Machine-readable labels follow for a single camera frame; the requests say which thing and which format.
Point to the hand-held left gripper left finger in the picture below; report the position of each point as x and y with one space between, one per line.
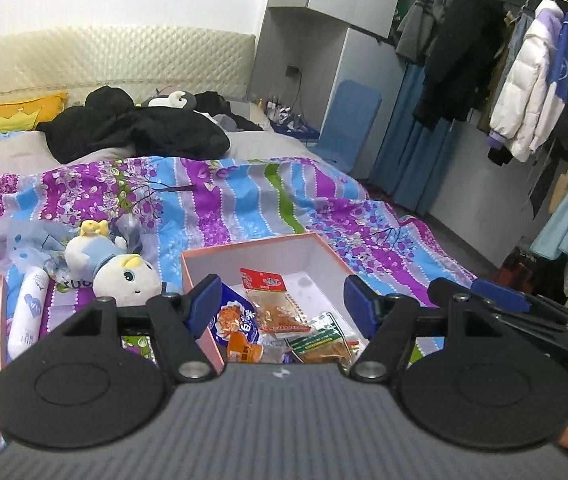
203 307

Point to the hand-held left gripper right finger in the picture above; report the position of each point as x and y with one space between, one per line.
361 305

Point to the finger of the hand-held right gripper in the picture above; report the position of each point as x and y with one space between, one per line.
504 292
444 287

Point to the blue snack packet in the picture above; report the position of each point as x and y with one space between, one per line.
234 315

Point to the green label snack packet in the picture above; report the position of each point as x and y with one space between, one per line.
324 342

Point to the orange snack packet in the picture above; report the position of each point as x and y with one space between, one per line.
244 350

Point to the pink cardboard box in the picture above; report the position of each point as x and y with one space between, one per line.
309 260

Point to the red label clear snack packet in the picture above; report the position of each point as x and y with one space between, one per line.
274 305

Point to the dark red bag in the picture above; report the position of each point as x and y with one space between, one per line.
529 272

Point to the white and blue plush toy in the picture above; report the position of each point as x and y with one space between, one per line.
124 280

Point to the purple floral striped blanket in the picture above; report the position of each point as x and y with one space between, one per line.
264 200

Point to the blue curtain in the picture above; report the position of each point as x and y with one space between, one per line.
414 150

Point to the grey bed sheet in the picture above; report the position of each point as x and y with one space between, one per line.
264 142

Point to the white lotion bottle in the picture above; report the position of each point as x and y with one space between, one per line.
26 310

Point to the blue chair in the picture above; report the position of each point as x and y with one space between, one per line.
346 125

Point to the black jacket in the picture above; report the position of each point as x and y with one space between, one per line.
134 130

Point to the white puffer jacket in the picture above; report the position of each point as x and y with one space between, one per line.
524 95

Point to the dark grey clothes heap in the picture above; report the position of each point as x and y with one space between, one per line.
224 110

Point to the row of small bottles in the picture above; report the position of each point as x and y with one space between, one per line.
286 117

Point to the black and white penguin plush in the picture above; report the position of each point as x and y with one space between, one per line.
174 100

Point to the black hanging coat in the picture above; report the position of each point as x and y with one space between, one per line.
464 55

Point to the cream quilted headboard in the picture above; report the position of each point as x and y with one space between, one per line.
124 60

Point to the yellow pillow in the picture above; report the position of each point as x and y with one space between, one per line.
19 112

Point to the grey hanging coat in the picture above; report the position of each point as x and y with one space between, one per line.
421 20

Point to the black wall socket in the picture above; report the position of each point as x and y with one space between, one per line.
293 71

